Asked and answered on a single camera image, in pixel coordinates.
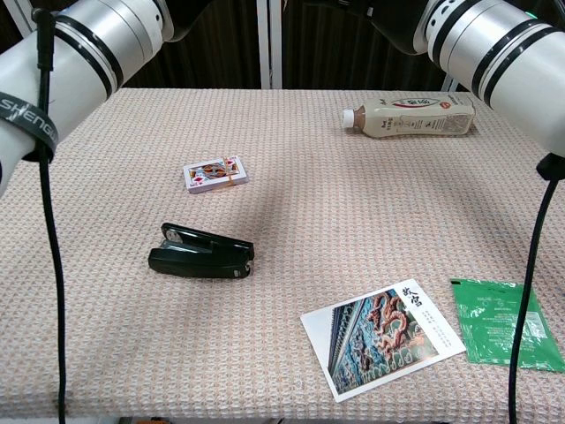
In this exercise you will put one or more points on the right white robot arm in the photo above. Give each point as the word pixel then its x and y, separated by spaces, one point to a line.
pixel 499 48

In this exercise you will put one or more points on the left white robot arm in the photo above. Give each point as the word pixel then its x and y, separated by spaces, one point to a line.
pixel 84 57

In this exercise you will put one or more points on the beige woven table cloth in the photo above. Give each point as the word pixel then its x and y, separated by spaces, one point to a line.
pixel 282 212

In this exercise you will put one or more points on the playing card deck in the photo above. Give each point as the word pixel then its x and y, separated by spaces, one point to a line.
pixel 216 173

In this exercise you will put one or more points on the black stapler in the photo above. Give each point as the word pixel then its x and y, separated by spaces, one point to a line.
pixel 198 262

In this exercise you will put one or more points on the milk tea plastic bottle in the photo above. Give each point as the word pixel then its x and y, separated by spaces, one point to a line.
pixel 415 117

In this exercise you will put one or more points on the black pleated partition screen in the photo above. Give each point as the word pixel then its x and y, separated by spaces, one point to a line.
pixel 344 57
pixel 207 53

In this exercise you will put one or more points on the green foil packet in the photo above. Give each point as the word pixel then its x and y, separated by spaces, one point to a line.
pixel 490 327

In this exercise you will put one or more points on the dragon wall postcard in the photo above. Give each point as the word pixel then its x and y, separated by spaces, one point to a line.
pixel 379 340

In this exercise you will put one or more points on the white partition frame post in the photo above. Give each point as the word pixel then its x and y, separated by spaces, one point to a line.
pixel 269 44
pixel 452 85

